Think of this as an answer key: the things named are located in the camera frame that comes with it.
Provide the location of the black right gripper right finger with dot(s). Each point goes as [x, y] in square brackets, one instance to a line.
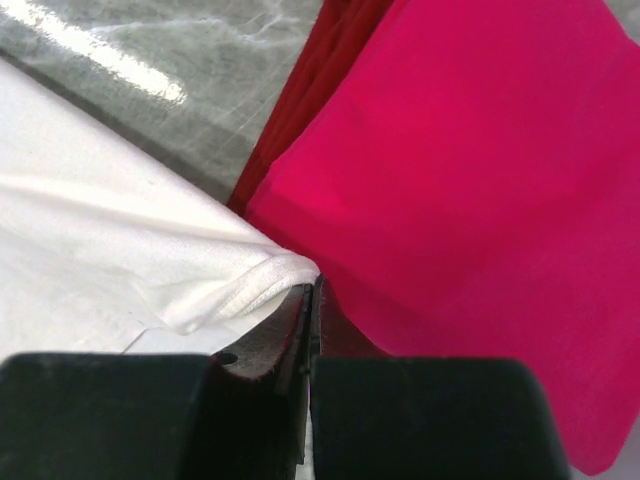
[376, 416]

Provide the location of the white t shirt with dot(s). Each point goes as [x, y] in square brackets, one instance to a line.
[104, 250]

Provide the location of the dark red folded t shirt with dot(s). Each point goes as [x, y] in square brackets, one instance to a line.
[340, 32]

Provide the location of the pink folded t shirt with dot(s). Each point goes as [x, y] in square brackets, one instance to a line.
[471, 188]

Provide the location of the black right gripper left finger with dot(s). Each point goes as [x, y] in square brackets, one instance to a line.
[239, 413]

